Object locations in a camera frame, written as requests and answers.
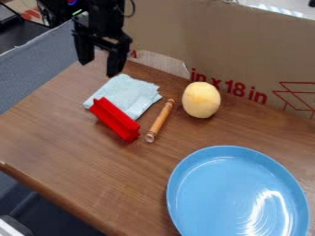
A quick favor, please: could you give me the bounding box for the orange crayon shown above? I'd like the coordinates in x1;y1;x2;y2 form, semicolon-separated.
146;99;175;143

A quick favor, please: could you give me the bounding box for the blue round plate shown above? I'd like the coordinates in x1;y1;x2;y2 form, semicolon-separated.
166;146;310;236

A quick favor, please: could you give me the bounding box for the yellow potato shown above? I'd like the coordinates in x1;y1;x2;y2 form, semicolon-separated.
182;82;222;119

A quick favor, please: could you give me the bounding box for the grey fabric panel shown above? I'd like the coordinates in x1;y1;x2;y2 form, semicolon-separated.
0;21;78;114

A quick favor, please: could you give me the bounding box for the red plastic block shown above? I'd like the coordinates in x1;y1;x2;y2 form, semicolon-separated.
90;97;141;142

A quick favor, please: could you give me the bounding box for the light blue cloth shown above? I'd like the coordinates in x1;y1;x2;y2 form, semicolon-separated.
83;74;163;120

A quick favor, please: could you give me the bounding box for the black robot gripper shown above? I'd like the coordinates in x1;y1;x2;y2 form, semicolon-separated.
73;0;134;77

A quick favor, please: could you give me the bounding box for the black equipment in background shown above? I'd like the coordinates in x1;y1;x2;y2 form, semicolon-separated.
36;0;87;28

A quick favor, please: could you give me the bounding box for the brown cardboard box wall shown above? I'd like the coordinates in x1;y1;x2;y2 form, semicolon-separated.
126;0;315;121

